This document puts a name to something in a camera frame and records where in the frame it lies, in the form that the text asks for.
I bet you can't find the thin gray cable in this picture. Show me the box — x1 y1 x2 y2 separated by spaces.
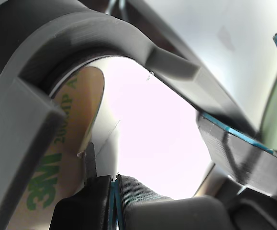
118 0 127 15

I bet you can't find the tan 3M tape liner film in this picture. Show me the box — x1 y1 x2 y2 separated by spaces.
24 66 105 211

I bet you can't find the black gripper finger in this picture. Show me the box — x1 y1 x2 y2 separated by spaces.
48 142 112 230
113 174 174 230

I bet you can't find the green rounded object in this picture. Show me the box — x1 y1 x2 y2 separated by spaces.
260 64 277 151

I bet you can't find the gray 3D-printed fixture holder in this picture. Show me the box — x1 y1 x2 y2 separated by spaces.
0 0 257 230

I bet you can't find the thin white cable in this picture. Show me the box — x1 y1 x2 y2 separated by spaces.
105 0 118 14

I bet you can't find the white framed display device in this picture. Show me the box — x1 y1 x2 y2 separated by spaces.
49 56 215 199

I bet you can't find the black clamp body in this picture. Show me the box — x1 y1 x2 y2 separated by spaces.
224 189 277 230

